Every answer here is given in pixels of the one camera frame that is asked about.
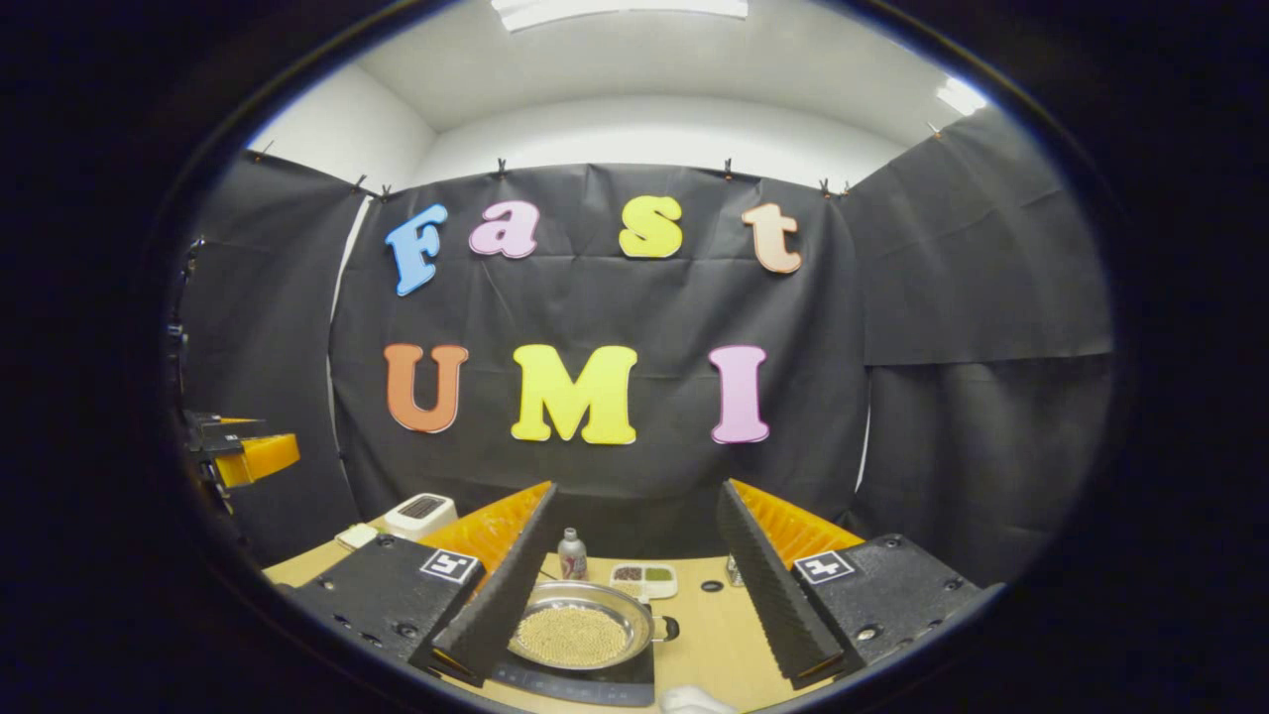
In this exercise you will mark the cream rectangular tray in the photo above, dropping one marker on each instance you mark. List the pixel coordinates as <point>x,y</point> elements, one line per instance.
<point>374,543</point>

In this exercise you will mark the stainless steel pot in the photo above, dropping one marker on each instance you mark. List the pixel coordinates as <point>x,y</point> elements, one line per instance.
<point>634,610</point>

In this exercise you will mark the row of black cloth clips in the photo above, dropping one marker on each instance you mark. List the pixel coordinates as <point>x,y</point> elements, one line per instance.
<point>727,169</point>

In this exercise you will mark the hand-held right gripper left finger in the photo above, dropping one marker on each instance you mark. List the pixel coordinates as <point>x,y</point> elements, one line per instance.
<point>501,595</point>

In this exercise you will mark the white lumpy object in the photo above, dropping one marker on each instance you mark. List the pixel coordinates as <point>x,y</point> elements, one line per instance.
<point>694,702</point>

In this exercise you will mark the pile of soybeans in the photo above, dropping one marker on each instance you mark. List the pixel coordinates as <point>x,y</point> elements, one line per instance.
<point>573,637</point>

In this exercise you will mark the small ceiling light panel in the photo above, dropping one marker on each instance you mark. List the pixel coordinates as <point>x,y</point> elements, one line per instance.
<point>962,96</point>

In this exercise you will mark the long ceiling light panel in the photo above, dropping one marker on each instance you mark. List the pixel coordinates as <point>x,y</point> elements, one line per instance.
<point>620,10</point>

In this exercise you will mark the white toaster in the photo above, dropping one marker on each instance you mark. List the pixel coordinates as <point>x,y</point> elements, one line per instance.
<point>421,516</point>

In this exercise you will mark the silver drink bottle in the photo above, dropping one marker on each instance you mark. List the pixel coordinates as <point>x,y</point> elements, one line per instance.
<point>572,560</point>

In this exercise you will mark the sandwich with lettuce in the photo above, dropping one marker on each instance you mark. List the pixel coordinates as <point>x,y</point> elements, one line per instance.
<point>355,535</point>

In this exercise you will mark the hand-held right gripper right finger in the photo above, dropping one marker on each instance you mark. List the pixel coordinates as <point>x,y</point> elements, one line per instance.
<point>773,595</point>

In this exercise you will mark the black induction cooktop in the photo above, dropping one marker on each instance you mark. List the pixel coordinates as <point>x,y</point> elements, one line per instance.
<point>595,684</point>

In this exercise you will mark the white divided spice tray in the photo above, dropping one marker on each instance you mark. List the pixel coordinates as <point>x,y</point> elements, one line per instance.
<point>644,580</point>

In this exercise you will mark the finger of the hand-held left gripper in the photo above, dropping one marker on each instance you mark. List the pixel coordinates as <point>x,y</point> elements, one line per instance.
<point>260,458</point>
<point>220,434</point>

